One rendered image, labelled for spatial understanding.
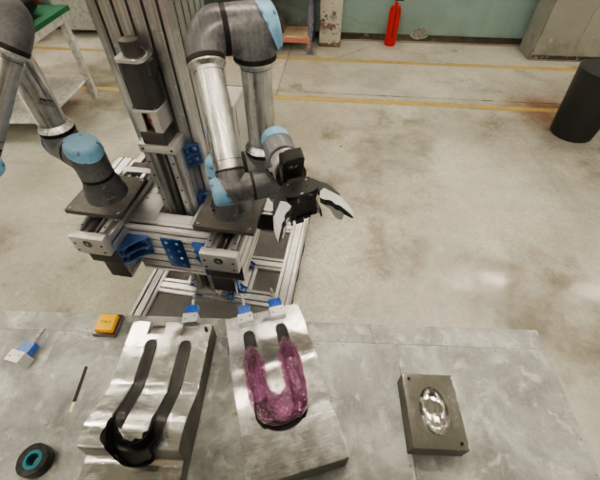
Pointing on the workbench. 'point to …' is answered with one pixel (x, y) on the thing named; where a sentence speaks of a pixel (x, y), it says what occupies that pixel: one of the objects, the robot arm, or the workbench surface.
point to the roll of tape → (33, 461)
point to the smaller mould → (431, 415)
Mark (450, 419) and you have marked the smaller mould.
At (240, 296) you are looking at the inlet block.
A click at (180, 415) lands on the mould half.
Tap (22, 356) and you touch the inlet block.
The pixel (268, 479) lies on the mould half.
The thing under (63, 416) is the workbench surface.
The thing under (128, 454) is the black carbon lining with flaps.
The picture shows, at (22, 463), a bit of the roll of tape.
